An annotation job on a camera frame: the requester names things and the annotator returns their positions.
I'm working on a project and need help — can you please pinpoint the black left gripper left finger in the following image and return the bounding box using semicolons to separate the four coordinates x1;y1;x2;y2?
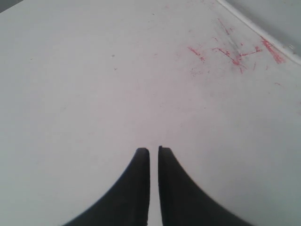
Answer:
66;148;150;226

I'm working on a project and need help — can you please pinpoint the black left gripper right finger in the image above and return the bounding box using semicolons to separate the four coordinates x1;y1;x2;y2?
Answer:
158;146;250;226

